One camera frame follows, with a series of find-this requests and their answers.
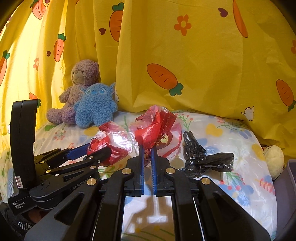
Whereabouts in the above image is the red plastic bag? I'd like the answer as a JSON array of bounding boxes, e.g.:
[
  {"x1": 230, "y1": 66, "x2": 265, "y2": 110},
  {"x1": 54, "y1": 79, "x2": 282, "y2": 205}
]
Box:
[
  {"x1": 128, "y1": 105, "x2": 182, "y2": 166},
  {"x1": 87, "y1": 121, "x2": 132, "y2": 166}
]

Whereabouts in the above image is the grey plastic trash bin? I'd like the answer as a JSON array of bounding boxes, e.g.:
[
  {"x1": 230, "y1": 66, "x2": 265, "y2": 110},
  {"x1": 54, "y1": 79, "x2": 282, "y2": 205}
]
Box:
[{"x1": 274, "y1": 159, "x2": 296, "y2": 240}]

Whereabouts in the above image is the black crumpled plastic bag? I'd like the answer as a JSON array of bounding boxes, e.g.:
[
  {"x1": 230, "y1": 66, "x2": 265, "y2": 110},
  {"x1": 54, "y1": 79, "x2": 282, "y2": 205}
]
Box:
[{"x1": 179, "y1": 131, "x2": 234, "y2": 178}]

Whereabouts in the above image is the floral plastic bed cover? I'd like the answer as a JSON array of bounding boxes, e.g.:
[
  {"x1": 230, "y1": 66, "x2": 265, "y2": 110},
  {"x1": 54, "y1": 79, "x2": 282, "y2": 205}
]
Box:
[{"x1": 1, "y1": 104, "x2": 270, "y2": 240}]

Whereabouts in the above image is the blue fluffy monster toy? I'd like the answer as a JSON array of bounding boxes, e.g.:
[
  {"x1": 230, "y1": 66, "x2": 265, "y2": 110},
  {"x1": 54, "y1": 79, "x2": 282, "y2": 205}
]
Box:
[{"x1": 73, "y1": 83, "x2": 117, "y2": 128}]

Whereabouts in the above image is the cream plush toy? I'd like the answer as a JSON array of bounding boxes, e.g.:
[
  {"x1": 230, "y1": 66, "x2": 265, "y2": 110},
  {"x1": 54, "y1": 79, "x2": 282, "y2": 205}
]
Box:
[{"x1": 263, "y1": 145, "x2": 284, "y2": 180}]

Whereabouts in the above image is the brown teddy bear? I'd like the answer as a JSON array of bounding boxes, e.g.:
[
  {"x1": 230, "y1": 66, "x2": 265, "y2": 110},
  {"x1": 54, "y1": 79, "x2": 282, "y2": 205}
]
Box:
[{"x1": 46, "y1": 59, "x2": 100, "y2": 125}]

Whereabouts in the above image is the yellow carrot print curtain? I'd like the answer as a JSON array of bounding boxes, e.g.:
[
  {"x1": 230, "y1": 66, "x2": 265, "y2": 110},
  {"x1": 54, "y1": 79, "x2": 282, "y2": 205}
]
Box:
[{"x1": 1, "y1": 1, "x2": 295, "y2": 158}]

